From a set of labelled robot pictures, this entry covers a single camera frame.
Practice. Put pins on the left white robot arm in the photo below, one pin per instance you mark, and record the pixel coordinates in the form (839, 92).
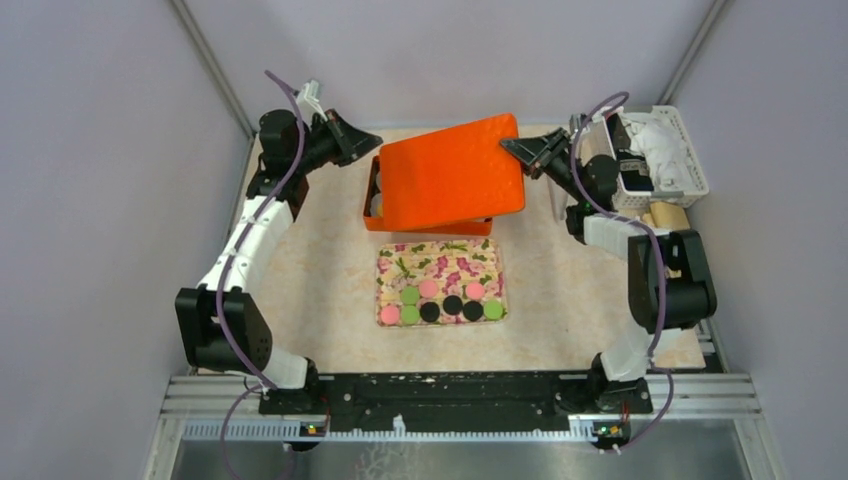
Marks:
(221, 326)

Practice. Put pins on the pink cookie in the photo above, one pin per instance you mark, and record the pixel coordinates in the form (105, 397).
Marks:
(428, 289)
(389, 315)
(474, 291)

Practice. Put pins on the tan paper bag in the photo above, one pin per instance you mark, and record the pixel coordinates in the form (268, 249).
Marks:
(666, 215)

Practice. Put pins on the green cookie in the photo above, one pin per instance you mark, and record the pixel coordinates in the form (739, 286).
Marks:
(493, 310)
(410, 296)
(410, 315)

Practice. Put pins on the green cookie bottom right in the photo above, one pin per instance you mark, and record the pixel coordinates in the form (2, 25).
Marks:
(493, 310)

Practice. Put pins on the black cookie middle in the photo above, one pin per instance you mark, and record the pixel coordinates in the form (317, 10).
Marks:
(452, 305)

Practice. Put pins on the black cookie left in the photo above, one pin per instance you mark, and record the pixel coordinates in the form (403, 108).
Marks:
(430, 312)

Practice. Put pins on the pink cookie bottom left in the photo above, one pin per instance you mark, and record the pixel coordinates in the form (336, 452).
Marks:
(389, 315)

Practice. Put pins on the white cloth in basket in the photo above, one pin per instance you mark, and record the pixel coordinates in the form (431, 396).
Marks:
(664, 150)

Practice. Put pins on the floral tray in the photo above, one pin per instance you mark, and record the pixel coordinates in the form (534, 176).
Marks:
(451, 263)

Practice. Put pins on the pink cookie middle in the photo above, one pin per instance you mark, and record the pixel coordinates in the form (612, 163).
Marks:
(428, 289)

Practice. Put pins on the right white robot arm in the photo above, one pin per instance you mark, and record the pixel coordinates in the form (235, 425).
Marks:
(669, 283)

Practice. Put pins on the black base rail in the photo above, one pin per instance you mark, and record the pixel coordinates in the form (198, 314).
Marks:
(459, 402)

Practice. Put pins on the orange box lid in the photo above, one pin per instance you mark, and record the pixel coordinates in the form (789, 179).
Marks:
(452, 176)

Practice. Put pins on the black cookie right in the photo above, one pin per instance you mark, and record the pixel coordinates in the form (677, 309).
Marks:
(472, 311)

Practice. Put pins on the pink cookie right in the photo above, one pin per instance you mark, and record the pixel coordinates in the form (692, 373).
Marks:
(474, 291)

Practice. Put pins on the white paper cup four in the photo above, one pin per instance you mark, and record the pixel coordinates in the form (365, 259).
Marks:
(376, 206)

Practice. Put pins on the black item in basket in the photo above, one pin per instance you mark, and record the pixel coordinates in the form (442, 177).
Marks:
(633, 167)

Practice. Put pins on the black cookie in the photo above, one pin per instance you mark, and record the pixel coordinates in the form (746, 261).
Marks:
(472, 311)
(452, 305)
(430, 312)

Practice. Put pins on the green cookie middle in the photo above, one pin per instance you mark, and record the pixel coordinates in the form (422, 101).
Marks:
(410, 296)

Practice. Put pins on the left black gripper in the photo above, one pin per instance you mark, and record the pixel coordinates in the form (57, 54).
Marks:
(349, 142)

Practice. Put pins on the green cookie bottom left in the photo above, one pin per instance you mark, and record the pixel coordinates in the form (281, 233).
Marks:
(410, 315)

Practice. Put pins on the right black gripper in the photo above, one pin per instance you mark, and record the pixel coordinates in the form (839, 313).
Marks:
(534, 151)

